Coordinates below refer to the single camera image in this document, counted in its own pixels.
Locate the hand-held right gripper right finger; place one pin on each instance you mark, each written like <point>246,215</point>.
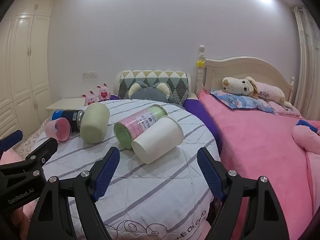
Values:
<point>210,173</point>

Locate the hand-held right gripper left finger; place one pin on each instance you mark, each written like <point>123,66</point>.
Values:
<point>107,173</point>

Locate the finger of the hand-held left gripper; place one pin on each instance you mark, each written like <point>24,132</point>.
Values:
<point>13,136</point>
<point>42,150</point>

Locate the white paper cup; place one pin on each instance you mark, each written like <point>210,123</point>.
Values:
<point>157,140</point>

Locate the pink cup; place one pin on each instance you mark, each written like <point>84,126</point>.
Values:
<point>51,128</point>

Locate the pale green cup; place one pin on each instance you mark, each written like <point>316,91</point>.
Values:
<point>95,122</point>

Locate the heart print sheet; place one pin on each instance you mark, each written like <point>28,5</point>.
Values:
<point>28,143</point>

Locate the pink cloth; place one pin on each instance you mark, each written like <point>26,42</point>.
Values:
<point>7,158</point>

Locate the dark blue can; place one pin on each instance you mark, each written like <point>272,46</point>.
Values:
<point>68,117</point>

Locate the cream nightstand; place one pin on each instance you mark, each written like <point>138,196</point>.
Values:
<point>67,103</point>

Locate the pink and green can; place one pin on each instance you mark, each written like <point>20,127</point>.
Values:
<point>136,127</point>

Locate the pink blanket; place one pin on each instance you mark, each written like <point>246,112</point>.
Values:
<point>262,155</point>

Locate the purple bed sheet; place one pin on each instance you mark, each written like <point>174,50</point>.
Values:
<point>197,115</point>

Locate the pink bunny toy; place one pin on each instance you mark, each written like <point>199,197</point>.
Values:
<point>103,93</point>
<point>89,98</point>

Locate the cream wardrobe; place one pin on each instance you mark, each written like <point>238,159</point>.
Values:
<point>25,67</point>

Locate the blue cartoon pillow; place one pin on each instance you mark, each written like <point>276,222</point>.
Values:
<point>235,100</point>

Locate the grey bear pillow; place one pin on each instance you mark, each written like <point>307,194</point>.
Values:
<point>150,93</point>

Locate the dog plush toy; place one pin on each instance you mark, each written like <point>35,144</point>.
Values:
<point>240,85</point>

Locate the pink plush cushion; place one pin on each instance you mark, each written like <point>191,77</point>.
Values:
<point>302,136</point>

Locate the yellow star ornament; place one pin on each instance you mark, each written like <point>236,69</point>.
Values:
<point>200,63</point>

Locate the cream bed headboard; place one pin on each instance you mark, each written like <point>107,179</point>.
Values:
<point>250,70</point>

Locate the cream curtain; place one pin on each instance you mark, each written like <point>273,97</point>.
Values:
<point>310,67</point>

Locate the wall switch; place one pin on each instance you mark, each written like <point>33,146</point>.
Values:
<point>90,74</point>

